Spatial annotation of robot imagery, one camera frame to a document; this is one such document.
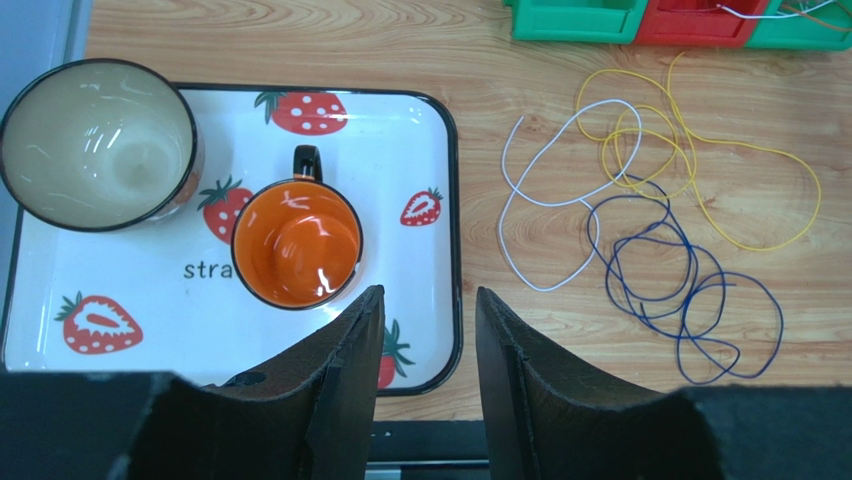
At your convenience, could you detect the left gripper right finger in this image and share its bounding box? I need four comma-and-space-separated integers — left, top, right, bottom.
475, 288, 851, 479

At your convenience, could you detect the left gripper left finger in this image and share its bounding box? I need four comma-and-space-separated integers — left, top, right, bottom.
1, 285, 385, 479

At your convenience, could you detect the white cable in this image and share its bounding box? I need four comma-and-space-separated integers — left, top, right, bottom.
498, 99, 644, 293
717, 0, 840, 21

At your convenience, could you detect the yellow cable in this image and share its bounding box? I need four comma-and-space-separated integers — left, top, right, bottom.
574, 53, 823, 254

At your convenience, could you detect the orange mug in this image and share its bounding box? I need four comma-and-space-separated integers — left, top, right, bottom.
231, 145, 364, 310

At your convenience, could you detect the strawberry print white tray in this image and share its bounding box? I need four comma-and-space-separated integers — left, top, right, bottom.
1, 84, 462, 395

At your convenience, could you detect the beige ceramic bowl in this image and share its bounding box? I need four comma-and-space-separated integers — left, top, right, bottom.
1, 58, 205, 232

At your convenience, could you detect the left green plastic bin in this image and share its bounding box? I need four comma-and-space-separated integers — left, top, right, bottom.
503, 0, 648, 44

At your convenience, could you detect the green plastic bin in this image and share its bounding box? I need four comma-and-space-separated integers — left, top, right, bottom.
745, 1, 851, 51
503, 0, 648, 44

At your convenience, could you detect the red plastic bin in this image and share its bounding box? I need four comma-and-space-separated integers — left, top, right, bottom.
633, 0, 769, 48

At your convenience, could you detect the right green plastic bin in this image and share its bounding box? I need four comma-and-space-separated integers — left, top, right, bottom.
745, 1, 851, 51

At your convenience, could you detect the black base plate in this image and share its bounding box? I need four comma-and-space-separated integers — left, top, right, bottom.
365, 421, 490, 480

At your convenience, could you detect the dark blue cable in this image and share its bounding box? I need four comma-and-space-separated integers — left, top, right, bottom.
586, 174, 785, 387

